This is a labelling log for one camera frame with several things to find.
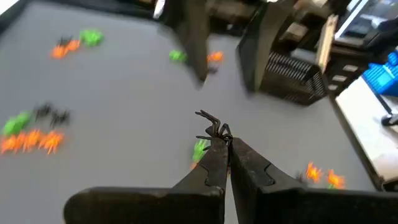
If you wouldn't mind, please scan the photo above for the orange green pieces right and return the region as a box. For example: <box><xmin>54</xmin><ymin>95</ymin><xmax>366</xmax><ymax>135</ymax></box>
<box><xmin>50</xmin><ymin>45</ymin><xmax>70</xmax><ymax>60</ymax></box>

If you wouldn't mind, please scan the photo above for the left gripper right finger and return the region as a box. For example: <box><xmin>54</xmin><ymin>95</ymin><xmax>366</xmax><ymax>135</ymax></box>
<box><xmin>231</xmin><ymin>138</ymin><xmax>398</xmax><ymax>224</ymax></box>

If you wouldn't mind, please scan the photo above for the black plastic mesh basket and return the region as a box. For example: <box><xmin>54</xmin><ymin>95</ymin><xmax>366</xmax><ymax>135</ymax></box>
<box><xmin>259</xmin><ymin>51</ymin><xmax>327</xmax><ymax>106</ymax></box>

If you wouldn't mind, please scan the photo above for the black monitor screen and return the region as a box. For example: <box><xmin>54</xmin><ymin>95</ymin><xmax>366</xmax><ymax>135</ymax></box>
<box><xmin>334</xmin><ymin>0</ymin><xmax>398</xmax><ymax>41</ymax></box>

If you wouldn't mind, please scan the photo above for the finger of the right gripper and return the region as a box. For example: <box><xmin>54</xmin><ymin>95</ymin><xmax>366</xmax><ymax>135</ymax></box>
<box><xmin>238</xmin><ymin>0</ymin><xmax>295</xmax><ymax>93</ymax></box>
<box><xmin>174</xmin><ymin>0</ymin><xmax>210</xmax><ymax>82</ymax></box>

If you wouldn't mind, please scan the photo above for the blue plastic crate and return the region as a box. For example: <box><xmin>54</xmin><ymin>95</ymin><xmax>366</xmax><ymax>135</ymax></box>
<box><xmin>362</xmin><ymin>51</ymin><xmax>398</xmax><ymax>97</ymax></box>

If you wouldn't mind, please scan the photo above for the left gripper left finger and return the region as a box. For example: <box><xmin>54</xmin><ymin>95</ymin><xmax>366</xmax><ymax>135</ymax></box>
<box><xmin>63</xmin><ymin>138</ymin><xmax>230</xmax><ymax>224</ymax></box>

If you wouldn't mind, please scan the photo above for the black drawer unit with labels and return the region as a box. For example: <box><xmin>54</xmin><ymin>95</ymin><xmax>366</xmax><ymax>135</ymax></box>
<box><xmin>325</xmin><ymin>57</ymin><xmax>364</xmax><ymax>94</ymax></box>

